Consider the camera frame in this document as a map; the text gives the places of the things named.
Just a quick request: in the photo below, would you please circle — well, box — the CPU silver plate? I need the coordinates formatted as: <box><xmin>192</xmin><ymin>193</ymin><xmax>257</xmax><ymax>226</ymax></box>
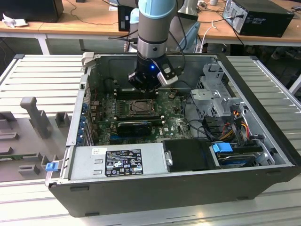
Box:
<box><xmin>134</xmin><ymin>101</ymin><xmax>151</xmax><ymax>113</ymax></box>

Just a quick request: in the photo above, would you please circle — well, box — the metal CPU socket cover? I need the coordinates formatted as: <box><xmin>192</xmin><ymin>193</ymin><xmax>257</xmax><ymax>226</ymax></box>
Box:
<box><xmin>128</xmin><ymin>99</ymin><xmax>156</xmax><ymax>115</ymax></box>

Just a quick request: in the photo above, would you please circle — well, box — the black RAM slot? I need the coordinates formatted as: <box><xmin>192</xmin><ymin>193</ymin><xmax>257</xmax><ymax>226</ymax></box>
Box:
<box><xmin>112</xmin><ymin>119</ymin><xmax>165</xmax><ymax>125</ymax></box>
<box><xmin>114</xmin><ymin>113</ymin><xmax>161</xmax><ymax>120</ymax></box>
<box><xmin>116</xmin><ymin>93</ymin><xmax>142</xmax><ymax>99</ymax></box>

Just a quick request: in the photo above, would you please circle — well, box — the CPU socket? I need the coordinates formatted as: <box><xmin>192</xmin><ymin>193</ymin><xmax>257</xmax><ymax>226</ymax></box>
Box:
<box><xmin>128</xmin><ymin>99</ymin><xmax>158</xmax><ymax>116</ymax></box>

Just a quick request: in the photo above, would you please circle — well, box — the blue expansion slot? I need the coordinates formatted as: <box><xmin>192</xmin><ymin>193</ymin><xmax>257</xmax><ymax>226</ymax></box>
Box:
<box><xmin>109</xmin><ymin>134</ymin><xmax>151</xmax><ymax>140</ymax></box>

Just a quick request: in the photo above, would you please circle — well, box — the black graphics card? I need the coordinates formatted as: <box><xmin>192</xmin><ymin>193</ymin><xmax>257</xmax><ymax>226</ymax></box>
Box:
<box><xmin>117</xmin><ymin>121</ymin><xmax>152</xmax><ymax>137</ymax></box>

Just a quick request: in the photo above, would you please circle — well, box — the green motherboard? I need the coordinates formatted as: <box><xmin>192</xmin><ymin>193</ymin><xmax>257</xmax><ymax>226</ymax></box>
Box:
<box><xmin>90</xmin><ymin>90</ymin><xmax>196</xmax><ymax>145</ymax></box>

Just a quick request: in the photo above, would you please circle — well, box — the grey metal drive cage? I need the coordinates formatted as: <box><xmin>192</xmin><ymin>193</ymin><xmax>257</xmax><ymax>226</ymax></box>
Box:
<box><xmin>190</xmin><ymin>62</ymin><xmax>245</xmax><ymax>118</ymax></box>

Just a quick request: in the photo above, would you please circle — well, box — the pale blue teach pendant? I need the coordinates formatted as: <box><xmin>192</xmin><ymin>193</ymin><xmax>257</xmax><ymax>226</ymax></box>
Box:
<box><xmin>175</xmin><ymin>22</ymin><xmax>201</xmax><ymax>53</ymax></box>

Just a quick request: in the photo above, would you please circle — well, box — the small black box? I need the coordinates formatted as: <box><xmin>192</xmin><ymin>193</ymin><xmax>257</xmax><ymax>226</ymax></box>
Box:
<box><xmin>117</xmin><ymin>4</ymin><xmax>139</xmax><ymax>32</ymax></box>

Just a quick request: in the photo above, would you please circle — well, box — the wooden desk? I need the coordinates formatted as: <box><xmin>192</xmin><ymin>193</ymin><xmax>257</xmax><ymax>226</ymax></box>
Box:
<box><xmin>0</xmin><ymin>0</ymin><xmax>301</xmax><ymax>56</ymax></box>

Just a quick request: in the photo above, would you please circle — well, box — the black plastic shroud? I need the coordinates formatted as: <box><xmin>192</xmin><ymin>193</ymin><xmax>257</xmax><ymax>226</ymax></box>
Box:
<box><xmin>162</xmin><ymin>138</ymin><xmax>222</xmax><ymax>172</ymax></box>

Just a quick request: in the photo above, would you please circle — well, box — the hard disk in blue carrier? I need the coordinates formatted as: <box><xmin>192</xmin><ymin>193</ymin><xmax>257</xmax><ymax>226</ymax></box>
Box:
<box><xmin>211</xmin><ymin>142</ymin><xmax>258</xmax><ymax>170</ymax></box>

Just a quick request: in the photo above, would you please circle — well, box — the grey power supply unit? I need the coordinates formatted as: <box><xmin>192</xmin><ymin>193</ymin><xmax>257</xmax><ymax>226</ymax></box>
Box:
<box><xmin>60</xmin><ymin>142</ymin><xmax>169</xmax><ymax>182</ymax></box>

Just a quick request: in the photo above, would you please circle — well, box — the black open PC case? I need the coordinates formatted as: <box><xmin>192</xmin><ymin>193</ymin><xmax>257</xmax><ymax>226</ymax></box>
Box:
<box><xmin>44</xmin><ymin>52</ymin><xmax>301</xmax><ymax>218</ymax></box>

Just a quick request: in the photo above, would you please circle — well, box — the black desktop computer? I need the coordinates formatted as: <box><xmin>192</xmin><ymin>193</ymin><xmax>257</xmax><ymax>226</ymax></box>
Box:
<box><xmin>222</xmin><ymin>0</ymin><xmax>294</xmax><ymax>38</ymax></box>

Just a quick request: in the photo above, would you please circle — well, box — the grey parts rack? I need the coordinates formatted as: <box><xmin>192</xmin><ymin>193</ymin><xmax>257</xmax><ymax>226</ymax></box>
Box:
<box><xmin>0</xmin><ymin>96</ymin><xmax>72</xmax><ymax>183</ymax></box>

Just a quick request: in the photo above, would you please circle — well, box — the large black box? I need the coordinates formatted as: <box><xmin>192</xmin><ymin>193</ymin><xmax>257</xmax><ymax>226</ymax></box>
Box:
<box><xmin>0</xmin><ymin>0</ymin><xmax>64</xmax><ymax>23</ymax></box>

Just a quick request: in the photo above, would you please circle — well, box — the crumpled white paper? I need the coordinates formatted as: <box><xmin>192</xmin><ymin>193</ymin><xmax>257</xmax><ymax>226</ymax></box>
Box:
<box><xmin>1</xmin><ymin>13</ymin><xmax>29</xmax><ymax>28</ymax></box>

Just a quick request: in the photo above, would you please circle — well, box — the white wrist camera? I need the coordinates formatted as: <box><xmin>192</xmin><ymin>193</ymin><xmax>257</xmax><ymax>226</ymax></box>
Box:
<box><xmin>157</xmin><ymin>61</ymin><xmax>179</xmax><ymax>85</ymax></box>

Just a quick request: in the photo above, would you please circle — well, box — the white cable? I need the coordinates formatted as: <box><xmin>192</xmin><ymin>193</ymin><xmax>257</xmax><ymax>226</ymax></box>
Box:
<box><xmin>195</xmin><ymin>20</ymin><xmax>217</xmax><ymax>53</ymax></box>

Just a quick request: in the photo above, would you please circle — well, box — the black wire bundle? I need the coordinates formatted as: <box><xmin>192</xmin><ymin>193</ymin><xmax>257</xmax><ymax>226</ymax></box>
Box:
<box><xmin>182</xmin><ymin>94</ymin><xmax>223</xmax><ymax>141</ymax></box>

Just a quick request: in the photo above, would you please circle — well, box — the yellow red wire bundle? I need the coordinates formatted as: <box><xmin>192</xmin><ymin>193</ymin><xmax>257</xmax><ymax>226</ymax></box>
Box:
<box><xmin>220</xmin><ymin>117</ymin><xmax>250</xmax><ymax>141</ymax></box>

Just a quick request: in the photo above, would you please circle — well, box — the white metal frame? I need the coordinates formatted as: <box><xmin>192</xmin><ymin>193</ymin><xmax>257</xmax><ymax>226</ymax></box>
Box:
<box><xmin>288</xmin><ymin>74</ymin><xmax>301</xmax><ymax>95</ymax></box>

